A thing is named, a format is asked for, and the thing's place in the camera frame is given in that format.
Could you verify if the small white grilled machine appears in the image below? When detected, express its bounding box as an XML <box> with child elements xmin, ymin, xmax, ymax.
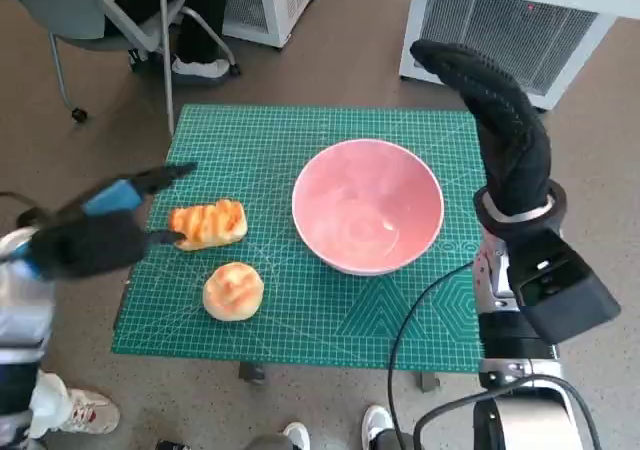
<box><xmin>222</xmin><ymin>0</ymin><xmax>329</xmax><ymax>49</ymax></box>

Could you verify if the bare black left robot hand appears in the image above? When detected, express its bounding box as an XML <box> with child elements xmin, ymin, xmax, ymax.
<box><xmin>29</xmin><ymin>162</ymin><xmax>199</xmax><ymax>284</ymax></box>

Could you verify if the long striped toy bread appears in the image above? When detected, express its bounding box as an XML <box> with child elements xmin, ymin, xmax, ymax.
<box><xmin>168</xmin><ymin>198</ymin><xmax>249</xmax><ymax>252</ymax></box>

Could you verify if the round toy bread bun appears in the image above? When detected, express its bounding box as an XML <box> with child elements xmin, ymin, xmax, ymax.
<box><xmin>202</xmin><ymin>263</ymin><xmax>265</xmax><ymax>321</ymax></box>

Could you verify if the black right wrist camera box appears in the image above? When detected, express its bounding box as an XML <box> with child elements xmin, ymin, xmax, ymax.
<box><xmin>507</xmin><ymin>227</ymin><xmax>623</xmax><ymax>345</ymax></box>

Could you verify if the seated person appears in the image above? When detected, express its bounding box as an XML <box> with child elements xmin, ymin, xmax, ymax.
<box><xmin>102</xmin><ymin>0</ymin><xmax>242</xmax><ymax>89</ymax></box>

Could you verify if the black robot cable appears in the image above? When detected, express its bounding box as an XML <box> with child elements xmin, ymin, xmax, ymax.
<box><xmin>413</xmin><ymin>373</ymin><xmax>602</xmax><ymax>450</ymax></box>
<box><xmin>387</xmin><ymin>262</ymin><xmax>482</xmax><ymax>450</ymax></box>
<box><xmin>0</xmin><ymin>191</ymin><xmax>41</xmax><ymax>231</ymax></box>

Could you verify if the person with plain white shoes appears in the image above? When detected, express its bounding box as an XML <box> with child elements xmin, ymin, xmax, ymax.
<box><xmin>249</xmin><ymin>403</ymin><xmax>401</xmax><ymax>450</ymax></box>

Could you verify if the green cutting mat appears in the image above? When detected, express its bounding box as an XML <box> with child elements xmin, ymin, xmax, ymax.
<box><xmin>110</xmin><ymin>103</ymin><xmax>489</xmax><ymax>375</ymax></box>

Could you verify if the pink bowl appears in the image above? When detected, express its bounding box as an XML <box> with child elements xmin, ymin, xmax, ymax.
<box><xmin>291</xmin><ymin>138</ymin><xmax>445</xmax><ymax>277</ymax></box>

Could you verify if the metal table foot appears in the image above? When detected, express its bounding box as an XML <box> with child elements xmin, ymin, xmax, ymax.
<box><xmin>418</xmin><ymin>369</ymin><xmax>442</xmax><ymax>394</ymax></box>
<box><xmin>238</xmin><ymin>362</ymin><xmax>267</xmax><ymax>386</ymax></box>

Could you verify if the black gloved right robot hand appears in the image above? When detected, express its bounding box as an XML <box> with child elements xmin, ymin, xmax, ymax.
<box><xmin>409</xmin><ymin>39</ymin><xmax>552</xmax><ymax>218</ymax></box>

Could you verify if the large white grilled machine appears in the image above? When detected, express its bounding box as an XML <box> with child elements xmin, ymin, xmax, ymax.
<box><xmin>398</xmin><ymin>0</ymin><xmax>640</xmax><ymax>113</ymax></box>

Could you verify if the grey office chair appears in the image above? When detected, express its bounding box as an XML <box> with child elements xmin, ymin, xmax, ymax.
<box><xmin>0</xmin><ymin>0</ymin><xmax>239</xmax><ymax>137</ymax></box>

